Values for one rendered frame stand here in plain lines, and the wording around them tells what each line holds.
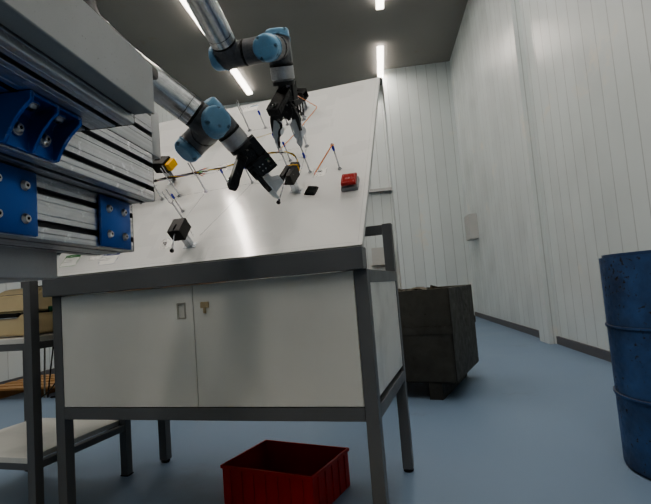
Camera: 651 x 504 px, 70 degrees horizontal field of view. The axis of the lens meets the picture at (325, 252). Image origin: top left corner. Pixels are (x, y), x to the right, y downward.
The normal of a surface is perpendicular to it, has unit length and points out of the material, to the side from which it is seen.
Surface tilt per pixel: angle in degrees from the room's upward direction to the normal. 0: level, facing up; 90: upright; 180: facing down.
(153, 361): 90
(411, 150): 90
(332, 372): 90
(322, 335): 90
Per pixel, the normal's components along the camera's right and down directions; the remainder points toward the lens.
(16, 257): 0.99, -0.09
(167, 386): -0.29, -0.05
